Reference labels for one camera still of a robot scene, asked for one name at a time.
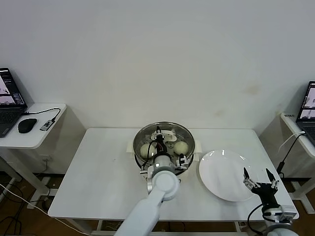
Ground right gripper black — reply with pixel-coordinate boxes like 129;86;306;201
243;167;281;209

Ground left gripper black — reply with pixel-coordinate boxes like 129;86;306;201
155;125;168;156

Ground round glass pot lid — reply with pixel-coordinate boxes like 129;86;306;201
133;122;195;170

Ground white steamed baozi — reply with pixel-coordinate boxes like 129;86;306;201
173;141;189;155
139;144;156;158

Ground stainless steel steamer basket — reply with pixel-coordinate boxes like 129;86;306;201
126;121;202;177

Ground round white plate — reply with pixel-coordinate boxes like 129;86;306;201
198;149;259;203

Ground black laptop with pale screen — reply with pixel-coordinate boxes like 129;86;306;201
294;81;315;146

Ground small grey usb dongle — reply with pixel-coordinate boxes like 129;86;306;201
39;119;55;131

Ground white side table with mouse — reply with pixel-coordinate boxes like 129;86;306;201
0;102;87;209

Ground black computer mouse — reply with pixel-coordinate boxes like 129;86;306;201
17;118;37;134

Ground black laptop with dark screen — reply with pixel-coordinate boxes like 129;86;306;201
0;67;28;138

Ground black laptop power cable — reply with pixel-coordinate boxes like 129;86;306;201
276;134;300;177

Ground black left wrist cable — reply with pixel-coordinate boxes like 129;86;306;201
142;140;159;172

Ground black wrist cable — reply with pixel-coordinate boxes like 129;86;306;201
142;140;159;172
247;205;265;236

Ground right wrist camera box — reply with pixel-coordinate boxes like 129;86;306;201
263;205;296;224

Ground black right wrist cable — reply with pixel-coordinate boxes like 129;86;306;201
247;205;265;236

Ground white laptop cable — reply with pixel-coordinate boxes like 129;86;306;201
279;131;306;153

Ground white main table frame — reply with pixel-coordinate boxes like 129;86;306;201
91;219;279;236

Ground thin white cable bundle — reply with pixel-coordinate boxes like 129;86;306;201
105;221;124;230

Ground black dongle cable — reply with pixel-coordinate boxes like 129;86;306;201
22;107;61;122

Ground white floor cable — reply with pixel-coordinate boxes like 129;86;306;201
0;184;82;232

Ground black floor cables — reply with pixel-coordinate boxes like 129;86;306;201
0;181;28;236

